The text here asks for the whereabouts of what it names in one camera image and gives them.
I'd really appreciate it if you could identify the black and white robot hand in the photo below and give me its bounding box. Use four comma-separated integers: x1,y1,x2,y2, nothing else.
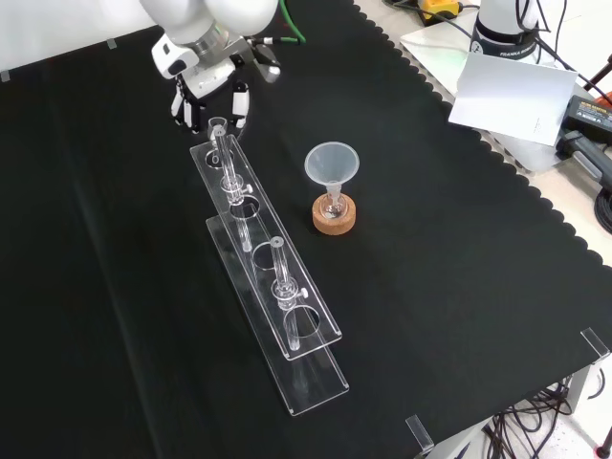
168,37,283,136

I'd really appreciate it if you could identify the clear weighing funnel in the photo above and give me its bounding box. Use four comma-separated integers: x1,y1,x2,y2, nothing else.
208,116,230,143

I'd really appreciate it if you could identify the translucent plastic funnel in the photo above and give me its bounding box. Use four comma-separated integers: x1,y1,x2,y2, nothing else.
304,141,361,203

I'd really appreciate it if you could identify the clear acrylic funnel stand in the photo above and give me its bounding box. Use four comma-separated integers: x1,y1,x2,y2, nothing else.
188,124,351,418

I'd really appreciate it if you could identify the small round-bottom glass flask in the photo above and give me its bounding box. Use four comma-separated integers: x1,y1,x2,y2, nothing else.
319,186,348,219

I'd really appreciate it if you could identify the black cloth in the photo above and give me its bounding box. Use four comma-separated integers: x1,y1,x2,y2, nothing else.
0,0,612,459

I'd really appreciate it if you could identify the pale board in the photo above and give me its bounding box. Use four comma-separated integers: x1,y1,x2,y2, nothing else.
399,20,578,174

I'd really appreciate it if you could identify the yellow stop button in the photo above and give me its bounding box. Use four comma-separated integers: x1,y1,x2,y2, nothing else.
417,0,464,26

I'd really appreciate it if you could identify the white paper sheet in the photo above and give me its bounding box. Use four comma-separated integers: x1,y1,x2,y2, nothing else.
447,51,579,147

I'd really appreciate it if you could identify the black power adapter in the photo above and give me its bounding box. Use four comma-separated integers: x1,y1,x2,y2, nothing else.
557,94,612,144

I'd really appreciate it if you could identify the clear acrylic cloth clip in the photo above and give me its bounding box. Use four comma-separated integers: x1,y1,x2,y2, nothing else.
579,326,612,360
404,414,435,456

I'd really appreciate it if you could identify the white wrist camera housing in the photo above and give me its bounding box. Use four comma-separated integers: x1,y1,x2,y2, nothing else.
151,32,200,80

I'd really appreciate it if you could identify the green cable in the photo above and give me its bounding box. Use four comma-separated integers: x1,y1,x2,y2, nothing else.
278,0,308,47

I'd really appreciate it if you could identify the cork ring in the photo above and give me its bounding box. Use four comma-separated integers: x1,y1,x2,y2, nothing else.
312,195,359,237

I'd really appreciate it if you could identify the black cable with plug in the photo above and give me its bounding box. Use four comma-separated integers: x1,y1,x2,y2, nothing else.
556,129,612,184

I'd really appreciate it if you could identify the black cable bundle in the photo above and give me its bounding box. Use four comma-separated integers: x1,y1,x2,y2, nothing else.
481,377,575,459

